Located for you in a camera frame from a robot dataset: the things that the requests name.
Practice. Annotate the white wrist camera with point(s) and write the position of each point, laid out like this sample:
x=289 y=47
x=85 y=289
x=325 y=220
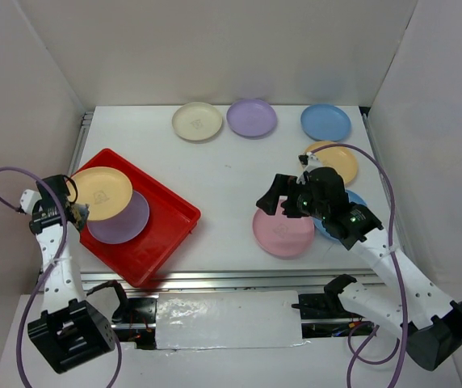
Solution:
x=28 y=200
x=309 y=161

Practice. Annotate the cream plate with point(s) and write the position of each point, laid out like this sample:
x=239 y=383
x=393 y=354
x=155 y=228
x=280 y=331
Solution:
x=197 y=121

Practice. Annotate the aluminium front rail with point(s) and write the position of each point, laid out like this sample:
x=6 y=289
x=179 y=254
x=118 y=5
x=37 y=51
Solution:
x=233 y=280

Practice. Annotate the blue plate in front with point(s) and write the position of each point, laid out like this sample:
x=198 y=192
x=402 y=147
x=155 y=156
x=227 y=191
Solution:
x=352 y=197

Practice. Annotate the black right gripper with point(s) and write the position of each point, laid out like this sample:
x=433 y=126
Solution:
x=282 y=184

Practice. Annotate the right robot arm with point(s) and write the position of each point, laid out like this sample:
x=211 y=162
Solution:
x=426 y=320

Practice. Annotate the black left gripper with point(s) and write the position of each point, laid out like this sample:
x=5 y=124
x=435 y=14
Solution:
x=84 y=212

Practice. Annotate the blue plate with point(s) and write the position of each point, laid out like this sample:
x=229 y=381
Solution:
x=325 y=122
x=352 y=197

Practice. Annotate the blue plate at back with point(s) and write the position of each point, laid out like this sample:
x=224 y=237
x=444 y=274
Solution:
x=325 y=122

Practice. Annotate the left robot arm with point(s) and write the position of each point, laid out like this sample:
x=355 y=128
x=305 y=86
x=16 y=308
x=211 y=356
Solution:
x=69 y=331

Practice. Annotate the pink plate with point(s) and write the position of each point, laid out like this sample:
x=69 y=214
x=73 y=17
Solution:
x=281 y=236

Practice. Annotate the orange plate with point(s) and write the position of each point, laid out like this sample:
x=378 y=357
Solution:
x=339 y=158
x=105 y=190

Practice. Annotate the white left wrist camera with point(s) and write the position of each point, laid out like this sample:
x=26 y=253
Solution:
x=28 y=200

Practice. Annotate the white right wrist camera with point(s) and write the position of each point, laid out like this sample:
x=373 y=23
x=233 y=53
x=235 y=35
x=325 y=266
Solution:
x=309 y=161

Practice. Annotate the purple plate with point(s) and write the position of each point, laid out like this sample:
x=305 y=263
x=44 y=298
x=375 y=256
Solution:
x=251 y=118
x=124 y=226

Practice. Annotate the white foil-edged panel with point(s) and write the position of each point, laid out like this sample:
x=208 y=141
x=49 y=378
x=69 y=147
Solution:
x=245 y=319

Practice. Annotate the red plastic bin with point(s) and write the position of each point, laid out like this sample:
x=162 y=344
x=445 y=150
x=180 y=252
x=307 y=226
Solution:
x=171 y=219

